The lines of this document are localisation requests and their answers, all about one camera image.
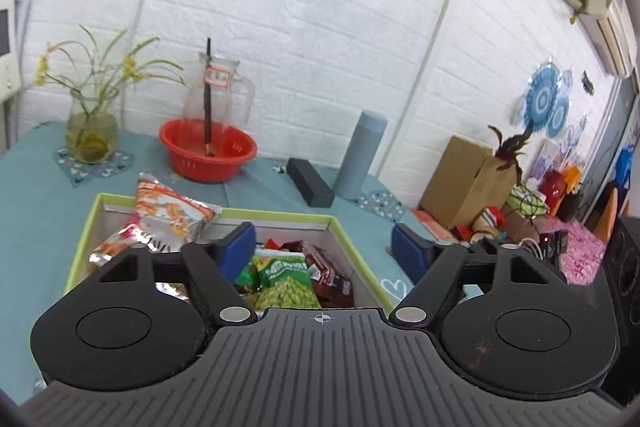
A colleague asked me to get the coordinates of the orange white chips bag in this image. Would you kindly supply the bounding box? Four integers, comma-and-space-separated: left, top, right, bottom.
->
89, 172, 222, 267

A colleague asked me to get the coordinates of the green pea snack packet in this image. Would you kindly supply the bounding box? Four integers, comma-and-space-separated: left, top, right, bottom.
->
252, 251, 321, 312

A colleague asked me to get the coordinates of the dark red snack packet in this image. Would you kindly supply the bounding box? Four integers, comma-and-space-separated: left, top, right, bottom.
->
282, 241, 355, 309

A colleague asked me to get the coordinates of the green plum candy packet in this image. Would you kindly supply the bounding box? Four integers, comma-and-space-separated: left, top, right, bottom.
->
234, 261, 260, 294

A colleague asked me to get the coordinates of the plaid tablecloth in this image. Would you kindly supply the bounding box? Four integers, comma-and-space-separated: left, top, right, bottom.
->
412, 209, 473, 246

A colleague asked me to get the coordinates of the brown cardboard box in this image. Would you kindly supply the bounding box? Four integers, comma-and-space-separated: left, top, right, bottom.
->
419, 136, 516, 229

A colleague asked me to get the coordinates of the dark red feather plant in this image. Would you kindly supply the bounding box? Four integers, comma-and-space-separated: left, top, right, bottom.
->
488, 124, 534, 184

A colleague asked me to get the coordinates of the blue paper fan decoration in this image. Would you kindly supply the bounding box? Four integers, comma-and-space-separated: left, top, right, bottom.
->
512, 62, 573, 140

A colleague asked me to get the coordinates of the green cardboard box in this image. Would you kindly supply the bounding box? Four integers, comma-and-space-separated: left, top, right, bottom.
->
64, 193, 404, 312

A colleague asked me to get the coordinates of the red plastic basin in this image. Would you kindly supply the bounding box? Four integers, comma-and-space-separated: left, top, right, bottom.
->
158, 118, 257, 183

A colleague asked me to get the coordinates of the black rectangular case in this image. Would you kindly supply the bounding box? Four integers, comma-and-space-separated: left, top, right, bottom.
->
286, 158, 334, 208

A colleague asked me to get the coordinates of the grey blue thermos bottle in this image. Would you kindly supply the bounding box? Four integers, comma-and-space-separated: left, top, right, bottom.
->
333, 110, 388, 200

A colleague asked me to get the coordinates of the black straw in pitcher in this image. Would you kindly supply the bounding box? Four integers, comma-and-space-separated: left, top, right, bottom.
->
203, 37, 213, 156

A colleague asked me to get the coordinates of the glass pitcher with label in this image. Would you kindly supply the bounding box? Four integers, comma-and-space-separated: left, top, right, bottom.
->
182, 52, 256, 127

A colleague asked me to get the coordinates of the vase with yellow flowers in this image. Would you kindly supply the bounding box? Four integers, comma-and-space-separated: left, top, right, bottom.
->
34, 26, 184, 165

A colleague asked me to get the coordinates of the air conditioner unit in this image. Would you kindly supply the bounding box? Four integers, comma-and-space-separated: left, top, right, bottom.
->
576, 0, 638, 78

